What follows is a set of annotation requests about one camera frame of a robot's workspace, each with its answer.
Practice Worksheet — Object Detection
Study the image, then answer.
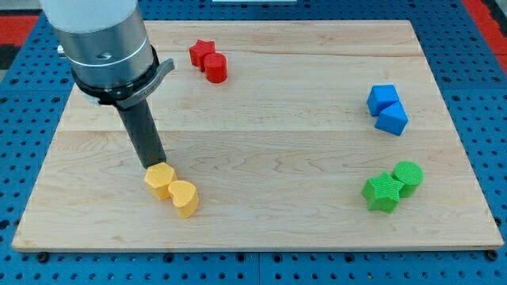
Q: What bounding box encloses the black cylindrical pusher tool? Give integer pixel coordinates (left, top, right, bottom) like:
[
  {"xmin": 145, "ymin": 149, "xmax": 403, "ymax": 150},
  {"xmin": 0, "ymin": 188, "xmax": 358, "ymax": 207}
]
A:
[{"xmin": 116, "ymin": 100, "xmax": 166, "ymax": 169}]

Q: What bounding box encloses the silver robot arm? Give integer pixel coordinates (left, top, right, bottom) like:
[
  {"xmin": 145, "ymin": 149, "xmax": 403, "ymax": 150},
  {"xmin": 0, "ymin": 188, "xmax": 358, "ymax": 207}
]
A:
[{"xmin": 40, "ymin": 0, "xmax": 174, "ymax": 168}]

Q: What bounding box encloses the yellow hexagon block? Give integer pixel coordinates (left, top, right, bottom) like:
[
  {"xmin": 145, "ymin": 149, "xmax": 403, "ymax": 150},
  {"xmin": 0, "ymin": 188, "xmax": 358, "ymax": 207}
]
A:
[{"xmin": 144, "ymin": 162, "xmax": 177, "ymax": 200}]

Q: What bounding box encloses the red star block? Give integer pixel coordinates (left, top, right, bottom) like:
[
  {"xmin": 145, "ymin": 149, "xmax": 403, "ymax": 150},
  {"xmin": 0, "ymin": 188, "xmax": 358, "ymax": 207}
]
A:
[{"xmin": 189, "ymin": 39, "xmax": 215, "ymax": 72}]

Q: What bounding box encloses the yellow heart block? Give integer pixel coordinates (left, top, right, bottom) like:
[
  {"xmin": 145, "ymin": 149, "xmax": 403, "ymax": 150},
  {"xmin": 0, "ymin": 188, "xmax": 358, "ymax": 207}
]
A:
[{"xmin": 168, "ymin": 180, "xmax": 200, "ymax": 219}]

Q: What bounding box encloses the red cylinder block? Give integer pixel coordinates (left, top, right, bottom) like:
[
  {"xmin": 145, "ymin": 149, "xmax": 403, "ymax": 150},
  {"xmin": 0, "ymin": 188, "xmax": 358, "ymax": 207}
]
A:
[{"xmin": 204, "ymin": 53, "xmax": 228, "ymax": 83}]

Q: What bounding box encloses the wooden board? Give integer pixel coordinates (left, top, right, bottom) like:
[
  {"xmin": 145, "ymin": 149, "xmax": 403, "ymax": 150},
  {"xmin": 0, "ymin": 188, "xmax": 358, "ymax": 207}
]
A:
[{"xmin": 12, "ymin": 20, "xmax": 504, "ymax": 253}]

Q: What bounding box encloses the blue cube block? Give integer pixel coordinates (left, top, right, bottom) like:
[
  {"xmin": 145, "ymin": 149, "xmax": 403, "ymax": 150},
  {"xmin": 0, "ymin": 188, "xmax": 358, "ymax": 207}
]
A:
[{"xmin": 367, "ymin": 85, "xmax": 399, "ymax": 116}]

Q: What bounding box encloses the blue triangular block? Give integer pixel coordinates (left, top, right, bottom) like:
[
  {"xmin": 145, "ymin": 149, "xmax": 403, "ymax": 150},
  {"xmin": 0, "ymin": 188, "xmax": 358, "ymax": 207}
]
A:
[{"xmin": 375, "ymin": 101, "xmax": 409, "ymax": 136}]

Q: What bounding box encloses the green star block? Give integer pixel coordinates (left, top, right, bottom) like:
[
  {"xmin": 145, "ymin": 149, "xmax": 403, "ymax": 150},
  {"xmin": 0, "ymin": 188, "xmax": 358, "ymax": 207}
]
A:
[{"xmin": 361, "ymin": 172, "xmax": 404, "ymax": 214}]

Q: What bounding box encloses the green cylinder block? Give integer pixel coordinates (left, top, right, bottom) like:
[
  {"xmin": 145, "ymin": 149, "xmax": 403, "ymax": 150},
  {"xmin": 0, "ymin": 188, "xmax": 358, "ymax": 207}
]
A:
[{"xmin": 391, "ymin": 161, "xmax": 425, "ymax": 198}]

